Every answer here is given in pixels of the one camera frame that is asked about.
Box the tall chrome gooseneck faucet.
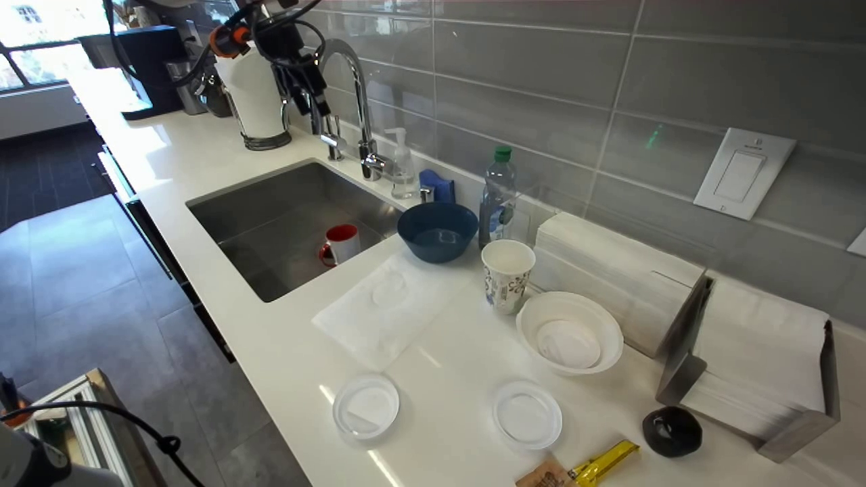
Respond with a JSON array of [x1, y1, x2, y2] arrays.
[[308, 35, 389, 185]]

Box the plastic bottle with green cap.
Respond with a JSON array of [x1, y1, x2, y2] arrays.
[[477, 143, 523, 251]]

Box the black floor cable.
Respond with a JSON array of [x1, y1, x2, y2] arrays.
[[0, 400, 206, 487]]

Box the white round lid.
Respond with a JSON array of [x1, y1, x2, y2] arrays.
[[330, 370, 404, 445], [484, 377, 565, 456]]

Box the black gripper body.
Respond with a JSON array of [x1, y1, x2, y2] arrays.
[[254, 20, 319, 97]]

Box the grey metal napkin holder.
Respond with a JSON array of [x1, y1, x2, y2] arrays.
[[656, 268, 845, 465]]

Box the dark wooden cabinet front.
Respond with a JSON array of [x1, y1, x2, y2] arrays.
[[93, 143, 238, 365]]

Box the black coffee machine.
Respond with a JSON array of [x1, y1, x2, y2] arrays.
[[116, 24, 198, 121]]

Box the grey camera body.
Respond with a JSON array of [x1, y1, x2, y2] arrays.
[[0, 423, 76, 487]]

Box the dark paper towel holder base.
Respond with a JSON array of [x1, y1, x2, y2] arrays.
[[240, 130, 294, 154]]

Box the white wall switch plate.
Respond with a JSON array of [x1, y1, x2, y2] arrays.
[[689, 125, 799, 223]]

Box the folded white paper towel stack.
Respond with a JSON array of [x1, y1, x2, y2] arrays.
[[530, 211, 706, 359]]

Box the brown packet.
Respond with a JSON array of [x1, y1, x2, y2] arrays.
[[515, 451, 573, 487]]

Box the stainless steel sink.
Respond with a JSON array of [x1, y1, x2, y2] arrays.
[[185, 158, 404, 307]]

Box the wooden frame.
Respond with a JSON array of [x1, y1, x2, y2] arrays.
[[17, 365, 171, 487]]

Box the blue sponge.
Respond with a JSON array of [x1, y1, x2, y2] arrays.
[[417, 167, 458, 208]]

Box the flat white napkin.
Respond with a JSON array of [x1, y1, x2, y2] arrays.
[[308, 255, 463, 374]]

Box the clear soap dispenser bottle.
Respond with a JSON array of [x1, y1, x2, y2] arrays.
[[381, 125, 422, 204]]

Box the blue bowl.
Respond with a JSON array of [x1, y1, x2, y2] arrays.
[[396, 201, 478, 266]]

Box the white bowl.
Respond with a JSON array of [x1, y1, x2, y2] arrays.
[[515, 291, 626, 380]]

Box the patterned white mug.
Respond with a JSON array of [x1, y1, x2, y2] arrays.
[[478, 238, 538, 319]]

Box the white napkin stack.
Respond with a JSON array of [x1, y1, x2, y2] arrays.
[[679, 268, 833, 441]]

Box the small black round dish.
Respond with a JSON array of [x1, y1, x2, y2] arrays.
[[638, 403, 703, 461]]

